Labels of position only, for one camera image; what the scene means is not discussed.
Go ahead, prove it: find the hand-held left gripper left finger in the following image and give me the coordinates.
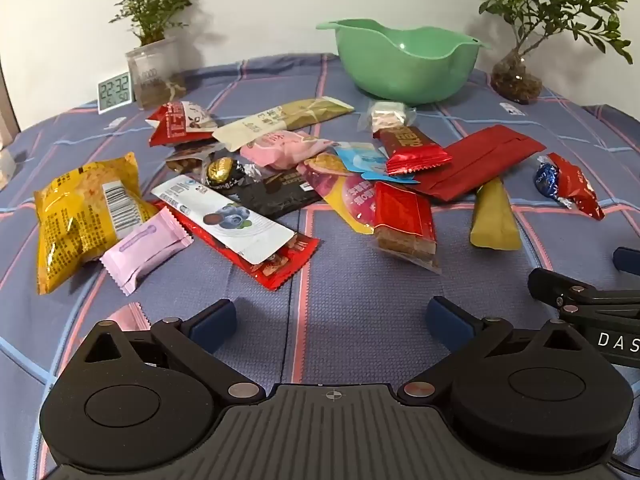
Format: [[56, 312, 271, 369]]
[[80, 299, 268, 403]]

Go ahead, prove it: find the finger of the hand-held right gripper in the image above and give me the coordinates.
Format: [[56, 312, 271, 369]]
[[528, 267, 640, 323], [612, 247, 640, 276]]

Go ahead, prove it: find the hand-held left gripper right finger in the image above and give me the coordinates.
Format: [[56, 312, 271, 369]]
[[397, 296, 581, 406]]

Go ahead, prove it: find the long red snack packet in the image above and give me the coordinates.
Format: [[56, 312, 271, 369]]
[[150, 199, 321, 292]]

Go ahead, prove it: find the gold chocolate ball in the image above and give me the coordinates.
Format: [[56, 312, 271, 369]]
[[206, 156, 263, 192]]

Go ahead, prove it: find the clear nut packet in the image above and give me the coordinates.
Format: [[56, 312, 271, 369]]
[[165, 142, 226, 176]]

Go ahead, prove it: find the pink puffy snack packet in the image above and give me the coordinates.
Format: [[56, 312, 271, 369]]
[[240, 130, 338, 171]]

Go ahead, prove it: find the green plastic bowl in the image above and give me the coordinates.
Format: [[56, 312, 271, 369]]
[[316, 18, 493, 107]]

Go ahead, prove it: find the pink foil packet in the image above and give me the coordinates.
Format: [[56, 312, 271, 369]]
[[102, 302, 151, 332]]

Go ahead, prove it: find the yellow-green stick packet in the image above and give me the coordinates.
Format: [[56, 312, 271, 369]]
[[469, 177, 523, 251]]

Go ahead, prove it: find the small red candy packet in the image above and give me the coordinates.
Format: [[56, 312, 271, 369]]
[[547, 152, 606, 221]]

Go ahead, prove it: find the small lilac snack packet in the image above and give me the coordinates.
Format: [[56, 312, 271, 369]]
[[100, 206, 195, 296]]

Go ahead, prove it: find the white blueberry bar packet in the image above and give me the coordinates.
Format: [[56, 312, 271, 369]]
[[151, 175, 296, 266]]

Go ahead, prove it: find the blue plaid cloth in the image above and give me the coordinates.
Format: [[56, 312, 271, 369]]
[[0, 52, 640, 480]]

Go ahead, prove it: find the blue wrapped chocolate ball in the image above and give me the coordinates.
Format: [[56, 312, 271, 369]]
[[534, 156, 573, 206]]

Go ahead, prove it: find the red bar packet clear end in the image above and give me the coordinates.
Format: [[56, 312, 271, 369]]
[[372, 181, 443, 275]]

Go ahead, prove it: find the large flat red packet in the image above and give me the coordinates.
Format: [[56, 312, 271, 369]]
[[400, 125, 547, 203]]

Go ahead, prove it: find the black snack packet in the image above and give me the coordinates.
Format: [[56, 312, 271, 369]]
[[235, 167, 326, 220]]

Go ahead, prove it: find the purple and yellow pouch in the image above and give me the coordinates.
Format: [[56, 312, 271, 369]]
[[296, 152, 391, 236]]

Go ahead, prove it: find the red and brown bar packet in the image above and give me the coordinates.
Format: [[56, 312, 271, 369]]
[[374, 126, 453, 177]]

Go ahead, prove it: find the yellow snack bag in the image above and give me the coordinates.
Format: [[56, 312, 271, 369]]
[[33, 152, 161, 296]]

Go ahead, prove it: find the light blue packet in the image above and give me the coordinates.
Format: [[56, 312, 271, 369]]
[[332, 142, 421, 184]]

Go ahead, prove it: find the red and white snack packet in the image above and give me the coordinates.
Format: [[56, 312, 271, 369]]
[[146, 101, 219, 148]]

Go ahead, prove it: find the plant in round glass vase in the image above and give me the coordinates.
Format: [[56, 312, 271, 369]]
[[462, 0, 635, 106]]

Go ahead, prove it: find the cream and green long packet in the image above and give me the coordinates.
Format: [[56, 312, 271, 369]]
[[212, 96, 356, 152]]

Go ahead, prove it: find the clear white candy packet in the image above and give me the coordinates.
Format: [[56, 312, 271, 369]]
[[357, 101, 417, 133]]

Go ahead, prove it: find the white digital clock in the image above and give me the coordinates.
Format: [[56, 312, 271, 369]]
[[96, 72, 135, 116]]

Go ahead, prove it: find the plant in clear cup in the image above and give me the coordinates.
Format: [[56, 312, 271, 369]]
[[104, 0, 193, 111]]

